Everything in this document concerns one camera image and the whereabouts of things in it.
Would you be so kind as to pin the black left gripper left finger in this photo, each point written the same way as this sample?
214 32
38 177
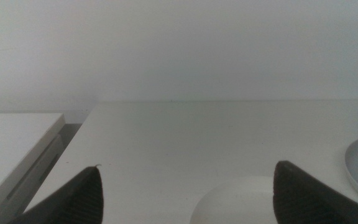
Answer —
79 199

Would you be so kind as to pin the white shallow bowl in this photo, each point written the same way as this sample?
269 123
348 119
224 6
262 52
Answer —
238 202

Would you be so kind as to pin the white side table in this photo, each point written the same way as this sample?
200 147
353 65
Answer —
8 146

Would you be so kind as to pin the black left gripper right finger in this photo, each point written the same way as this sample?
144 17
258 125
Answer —
300 199

